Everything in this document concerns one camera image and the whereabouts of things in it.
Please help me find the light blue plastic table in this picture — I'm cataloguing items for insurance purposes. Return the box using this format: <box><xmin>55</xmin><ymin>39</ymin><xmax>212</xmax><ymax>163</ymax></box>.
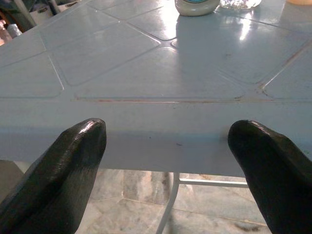
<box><xmin>0</xmin><ymin>0</ymin><xmax>312</xmax><ymax>234</ymax></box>

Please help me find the white plastic container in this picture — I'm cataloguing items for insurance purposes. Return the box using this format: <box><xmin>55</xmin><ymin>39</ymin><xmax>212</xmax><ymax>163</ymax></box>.
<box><xmin>28</xmin><ymin>0</ymin><xmax>85</xmax><ymax>25</ymax></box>

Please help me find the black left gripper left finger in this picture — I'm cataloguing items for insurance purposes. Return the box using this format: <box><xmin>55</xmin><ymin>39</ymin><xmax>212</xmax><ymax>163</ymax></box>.
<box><xmin>0</xmin><ymin>118</ymin><xmax>107</xmax><ymax>234</ymax></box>

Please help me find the white round jar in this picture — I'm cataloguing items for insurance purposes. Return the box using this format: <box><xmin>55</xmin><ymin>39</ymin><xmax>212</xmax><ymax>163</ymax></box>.
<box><xmin>175</xmin><ymin>0</ymin><xmax>216</xmax><ymax>17</ymax></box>

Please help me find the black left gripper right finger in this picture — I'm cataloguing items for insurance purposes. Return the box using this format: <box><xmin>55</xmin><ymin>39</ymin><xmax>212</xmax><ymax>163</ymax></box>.
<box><xmin>227</xmin><ymin>119</ymin><xmax>312</xmax><ymax>234</ymax></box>

